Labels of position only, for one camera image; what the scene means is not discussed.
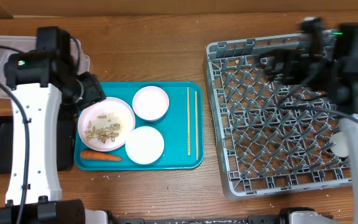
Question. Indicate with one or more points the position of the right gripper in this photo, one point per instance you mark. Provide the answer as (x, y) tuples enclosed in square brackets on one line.
[(290, 65)]

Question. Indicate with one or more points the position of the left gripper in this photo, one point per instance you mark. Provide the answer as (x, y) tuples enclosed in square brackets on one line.
[(94, 93)]

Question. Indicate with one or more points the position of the white bowl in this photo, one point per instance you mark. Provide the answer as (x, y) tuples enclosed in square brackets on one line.
[(150, 103), (144, 145)]

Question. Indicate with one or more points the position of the small white cup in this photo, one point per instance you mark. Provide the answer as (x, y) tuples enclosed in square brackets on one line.
[(340, 146)]

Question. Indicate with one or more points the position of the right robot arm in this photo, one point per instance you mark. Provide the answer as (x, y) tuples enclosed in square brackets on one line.
[(337, 76)]

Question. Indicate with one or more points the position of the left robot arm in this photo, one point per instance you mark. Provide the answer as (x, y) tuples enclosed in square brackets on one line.
[(40, 84)]

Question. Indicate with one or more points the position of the grey dishwasher rack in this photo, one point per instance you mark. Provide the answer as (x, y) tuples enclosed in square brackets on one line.
[(265, 144)]

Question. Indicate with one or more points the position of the pink plate with food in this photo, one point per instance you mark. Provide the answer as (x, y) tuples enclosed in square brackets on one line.
[(110, 105)]

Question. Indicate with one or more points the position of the rice and peanut scraps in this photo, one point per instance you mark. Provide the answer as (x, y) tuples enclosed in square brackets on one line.
[(105, 126)]

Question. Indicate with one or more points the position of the orange carrot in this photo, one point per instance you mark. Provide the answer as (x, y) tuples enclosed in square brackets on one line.
[(100, 156)]

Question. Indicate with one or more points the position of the clear plastic bin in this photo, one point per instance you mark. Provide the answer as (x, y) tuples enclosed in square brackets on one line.
[(25, 44)]

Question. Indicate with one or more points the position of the black tray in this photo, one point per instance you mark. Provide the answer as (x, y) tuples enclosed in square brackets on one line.
[(66, 131)]

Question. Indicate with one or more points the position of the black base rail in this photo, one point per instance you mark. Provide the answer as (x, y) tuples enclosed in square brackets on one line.
[(286, 215)]

